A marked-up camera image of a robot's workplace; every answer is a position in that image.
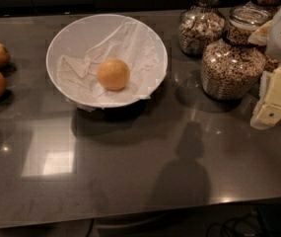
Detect black cables under table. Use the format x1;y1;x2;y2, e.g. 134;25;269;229
205;210;266;237

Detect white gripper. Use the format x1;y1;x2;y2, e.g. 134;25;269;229
248;8;281;129

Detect front cereal glass jar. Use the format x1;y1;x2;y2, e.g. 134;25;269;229
201;6;271;101

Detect white paper liner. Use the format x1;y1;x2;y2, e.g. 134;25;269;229
56;17;162;109

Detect white bowl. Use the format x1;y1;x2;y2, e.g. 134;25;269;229
45;13;169;111

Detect black box under table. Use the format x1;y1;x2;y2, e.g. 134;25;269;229
256;204;281;237

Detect left rear cereal jar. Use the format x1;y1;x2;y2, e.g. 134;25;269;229
178;0;226;56

